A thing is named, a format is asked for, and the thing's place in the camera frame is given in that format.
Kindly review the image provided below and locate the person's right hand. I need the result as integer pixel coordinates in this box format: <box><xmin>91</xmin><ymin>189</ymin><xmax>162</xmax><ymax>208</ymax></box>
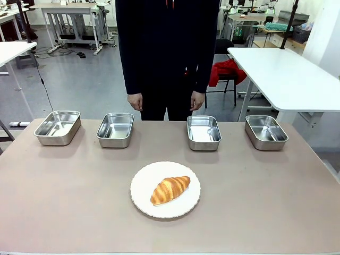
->
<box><xmin>126</xmin><ymin>92</ymin><xmax>143</xmax><ymax>112</ymax></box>

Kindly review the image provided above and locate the person's left hand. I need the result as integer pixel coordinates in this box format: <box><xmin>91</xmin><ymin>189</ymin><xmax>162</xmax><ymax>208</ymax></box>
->
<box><xmin>189</xmin><ymin>90</ymin><xmax>205</xmax><ymax>112</ymax></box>

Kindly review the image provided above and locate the stainless steel rectangular container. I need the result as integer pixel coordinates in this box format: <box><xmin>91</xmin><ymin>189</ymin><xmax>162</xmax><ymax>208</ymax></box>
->
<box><xmin>244</xmin><ymin>114</ymin><xmax>289</xmax><ymax>151</ymax></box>
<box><xmin>33</xmin><ymin>110</ymin><xmax>81</xmax><ymax>147</ymax></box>
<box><xmin>96</xmin><ymin>112</ymin><xmax>135</xmax><ymax>149</ymax></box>
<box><xmin>186</xmin><ymin>115</ymin><xmax>222</xmax><ymax>152</ymax></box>

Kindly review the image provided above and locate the red cloth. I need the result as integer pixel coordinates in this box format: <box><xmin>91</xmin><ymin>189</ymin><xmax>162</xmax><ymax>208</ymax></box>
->
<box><xmin>208</xmin><ymin>59</ymin><xmax>248</xmax><ymax>88</ymax></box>

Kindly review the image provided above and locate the black chair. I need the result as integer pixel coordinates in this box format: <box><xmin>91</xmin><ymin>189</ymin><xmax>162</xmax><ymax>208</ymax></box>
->
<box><xmin>204</xmin><ymin>39</ymin><xmax>243</xmax><ymax>109</ymax></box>

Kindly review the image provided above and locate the person in dark clothes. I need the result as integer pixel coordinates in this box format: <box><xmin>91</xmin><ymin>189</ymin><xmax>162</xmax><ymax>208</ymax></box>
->
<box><xmin>115</xmin><ymin>0</ymin><xmax>221</xmax><ymax>122</ymax></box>

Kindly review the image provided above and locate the white scalloped plate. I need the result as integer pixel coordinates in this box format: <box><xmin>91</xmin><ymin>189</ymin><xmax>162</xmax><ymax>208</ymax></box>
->
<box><xmin>130</xmin><ymin>161</ymin><xmax>201</xmax><ymax>219</ymax></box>

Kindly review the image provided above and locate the golden brown croissant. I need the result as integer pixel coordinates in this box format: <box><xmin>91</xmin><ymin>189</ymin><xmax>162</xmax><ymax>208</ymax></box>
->
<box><xmin>150</xmin><ymin>175</ymin><xmax>191</xmax><ymax>207</ymax></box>

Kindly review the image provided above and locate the white desk with white legs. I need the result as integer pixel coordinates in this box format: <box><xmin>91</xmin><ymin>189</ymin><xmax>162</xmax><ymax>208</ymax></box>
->
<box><xmin>227</xmin><ymin>47</ymin><xmax>340</xmax><ymax>123</ymax></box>

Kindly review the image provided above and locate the grey metal workbench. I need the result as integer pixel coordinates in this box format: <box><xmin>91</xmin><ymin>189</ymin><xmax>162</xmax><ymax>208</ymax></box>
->
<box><xmin>29</xmin><ymin>3</ymin><xmax>110</xmax><ymax>56</ymax></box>

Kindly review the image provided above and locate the wooden workbench with clutter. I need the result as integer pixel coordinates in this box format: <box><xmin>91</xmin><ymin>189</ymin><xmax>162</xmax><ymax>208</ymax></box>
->
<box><xmin>227</xmin><ymin>10</ymin><xmax>309</xmax><ymax>49</ymax></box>

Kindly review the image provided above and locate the black pole stand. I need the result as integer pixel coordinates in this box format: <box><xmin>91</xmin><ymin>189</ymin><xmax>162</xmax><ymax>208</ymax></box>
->
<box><xmin>280</xmin><ymin>0</ymin><xmax>299</xmax><ymax>50</ymax></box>

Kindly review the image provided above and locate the dark storage crate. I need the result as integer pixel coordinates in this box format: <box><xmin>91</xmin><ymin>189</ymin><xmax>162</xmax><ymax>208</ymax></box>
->
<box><xmin>292</xmin><ymin>25</ymin><xmax>311</xmax><ymax>44</ymax></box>

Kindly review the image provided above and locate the black cable on floor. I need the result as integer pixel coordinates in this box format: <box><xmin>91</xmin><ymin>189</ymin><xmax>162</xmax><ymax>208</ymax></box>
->
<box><xmin>31</xmin><ymin>50</ymin><xmax>55</xmax><ymax>112</ymax></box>

